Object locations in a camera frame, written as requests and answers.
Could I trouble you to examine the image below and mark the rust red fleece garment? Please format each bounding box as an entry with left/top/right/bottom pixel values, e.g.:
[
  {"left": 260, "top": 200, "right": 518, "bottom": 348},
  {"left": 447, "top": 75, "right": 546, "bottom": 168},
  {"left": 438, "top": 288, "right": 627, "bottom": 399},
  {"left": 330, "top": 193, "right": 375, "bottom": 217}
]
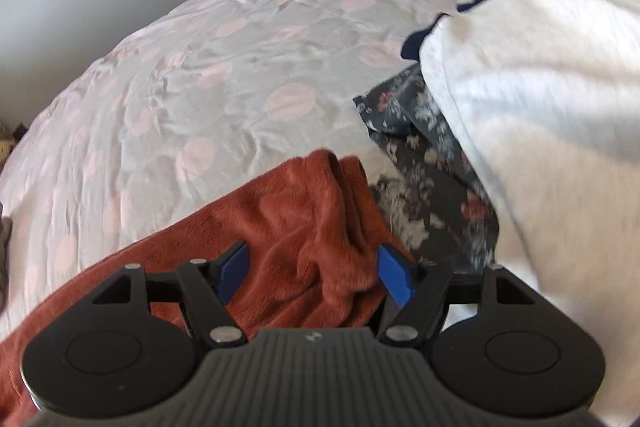
[{"left": 1, "top": 150, "right": 407, "bottom": 426}]

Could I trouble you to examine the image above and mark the dark floral fabric garment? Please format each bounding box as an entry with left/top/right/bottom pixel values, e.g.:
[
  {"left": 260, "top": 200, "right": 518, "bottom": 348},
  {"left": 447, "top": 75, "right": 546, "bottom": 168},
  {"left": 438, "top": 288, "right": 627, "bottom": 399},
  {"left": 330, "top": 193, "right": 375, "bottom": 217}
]
[{"left": 354, "top": 64, "right": 499, "bottom": 273}]

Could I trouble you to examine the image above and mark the pink dotted bed sheet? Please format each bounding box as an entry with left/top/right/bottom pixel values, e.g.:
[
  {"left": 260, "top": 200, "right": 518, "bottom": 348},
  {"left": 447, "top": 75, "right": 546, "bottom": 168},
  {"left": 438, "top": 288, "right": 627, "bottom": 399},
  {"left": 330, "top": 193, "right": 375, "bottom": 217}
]
[{"left": 0, "top": 0, "right": 484, "bottom": 343}]

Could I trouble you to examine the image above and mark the white fleece garment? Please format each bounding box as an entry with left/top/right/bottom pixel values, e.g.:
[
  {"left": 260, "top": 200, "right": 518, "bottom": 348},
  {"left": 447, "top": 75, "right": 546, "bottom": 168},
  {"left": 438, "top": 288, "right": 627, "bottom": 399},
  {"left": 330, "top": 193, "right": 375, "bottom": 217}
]
[{"left": 420, "top": 0, "right": 639, "bottom": 426}]

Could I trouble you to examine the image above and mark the navy blue garment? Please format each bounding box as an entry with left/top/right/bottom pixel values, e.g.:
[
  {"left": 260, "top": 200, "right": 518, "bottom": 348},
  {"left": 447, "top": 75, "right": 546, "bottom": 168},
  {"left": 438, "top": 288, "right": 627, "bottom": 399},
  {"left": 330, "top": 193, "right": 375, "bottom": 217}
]
[{"left": 400, "top": 0, "right": 487, "bottom": 62}]

